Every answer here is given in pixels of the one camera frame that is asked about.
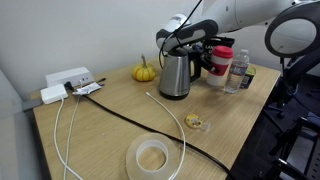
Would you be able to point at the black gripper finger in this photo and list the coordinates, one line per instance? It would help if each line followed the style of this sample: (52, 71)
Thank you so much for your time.
(210, 66)

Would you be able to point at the small yellow tape dispenser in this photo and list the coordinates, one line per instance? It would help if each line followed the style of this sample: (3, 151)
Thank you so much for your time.
(193, 121)

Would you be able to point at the grey flat board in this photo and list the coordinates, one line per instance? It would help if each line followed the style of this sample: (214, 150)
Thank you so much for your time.
(10, 93)

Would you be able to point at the black metal stand frame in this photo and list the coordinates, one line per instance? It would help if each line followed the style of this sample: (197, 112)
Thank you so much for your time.
(286, 166)

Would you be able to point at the clear plastic water bottle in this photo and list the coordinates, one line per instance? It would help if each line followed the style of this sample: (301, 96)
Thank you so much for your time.
(236, 73)

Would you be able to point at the black plastic bin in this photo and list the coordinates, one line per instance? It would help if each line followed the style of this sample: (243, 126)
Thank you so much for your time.
(223, 41)

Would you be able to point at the white divider panel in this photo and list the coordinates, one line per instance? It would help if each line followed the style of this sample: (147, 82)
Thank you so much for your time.
(83, 33)

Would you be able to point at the small white packet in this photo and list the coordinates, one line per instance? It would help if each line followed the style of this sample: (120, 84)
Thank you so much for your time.
(87, 88)

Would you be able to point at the clear tape roll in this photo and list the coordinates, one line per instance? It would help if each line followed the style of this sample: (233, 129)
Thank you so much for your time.
(173, 156)

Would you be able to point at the stainless steel electric kettle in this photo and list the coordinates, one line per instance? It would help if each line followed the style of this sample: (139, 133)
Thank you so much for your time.
(175, 76)

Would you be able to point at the white power strip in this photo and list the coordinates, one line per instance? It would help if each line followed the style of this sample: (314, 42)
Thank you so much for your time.
(66, 76)

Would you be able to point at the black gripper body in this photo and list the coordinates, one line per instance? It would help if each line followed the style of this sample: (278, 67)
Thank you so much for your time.
(204, 51)

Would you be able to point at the white power adapter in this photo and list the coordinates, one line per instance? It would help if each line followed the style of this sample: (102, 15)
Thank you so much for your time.
(53, 93)

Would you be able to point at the small yellow pumpkin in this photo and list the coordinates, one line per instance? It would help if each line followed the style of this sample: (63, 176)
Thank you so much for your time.
(144, 72)

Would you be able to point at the thin black stick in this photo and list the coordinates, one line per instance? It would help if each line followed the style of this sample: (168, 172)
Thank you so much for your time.
(101, 80)

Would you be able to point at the Spam can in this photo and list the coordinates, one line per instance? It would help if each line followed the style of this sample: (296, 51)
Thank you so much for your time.
(249, 78)

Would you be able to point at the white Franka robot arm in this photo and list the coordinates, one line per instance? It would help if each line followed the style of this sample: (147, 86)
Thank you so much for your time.
(233, 13)

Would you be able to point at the pink and white coffee cup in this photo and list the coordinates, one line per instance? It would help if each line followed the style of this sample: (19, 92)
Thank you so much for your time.
(220, 56)

